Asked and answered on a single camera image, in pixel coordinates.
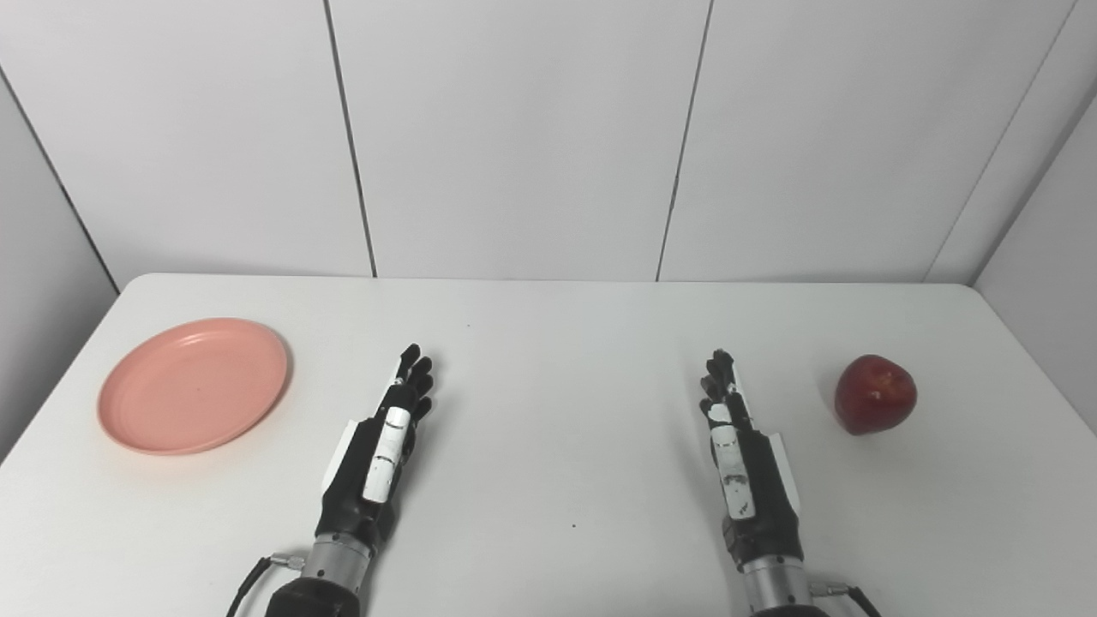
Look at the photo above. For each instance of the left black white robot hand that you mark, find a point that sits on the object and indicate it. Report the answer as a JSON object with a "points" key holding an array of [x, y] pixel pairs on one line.
{"points": [[387, 454]]}

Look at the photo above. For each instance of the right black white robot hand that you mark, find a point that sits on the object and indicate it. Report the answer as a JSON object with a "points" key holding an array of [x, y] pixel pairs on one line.
{"points": [[747, 467]]}

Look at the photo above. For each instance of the red apple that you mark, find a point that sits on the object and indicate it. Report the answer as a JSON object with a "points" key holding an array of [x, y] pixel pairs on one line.
{"points": [[875, 395]]}

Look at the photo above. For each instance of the pink round plate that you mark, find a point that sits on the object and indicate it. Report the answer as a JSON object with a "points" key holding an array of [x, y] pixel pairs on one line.
{"points": [[194, 385]]}

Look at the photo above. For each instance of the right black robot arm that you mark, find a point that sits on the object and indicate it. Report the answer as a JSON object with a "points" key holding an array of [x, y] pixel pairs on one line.
{"points": [[778, 587]]}

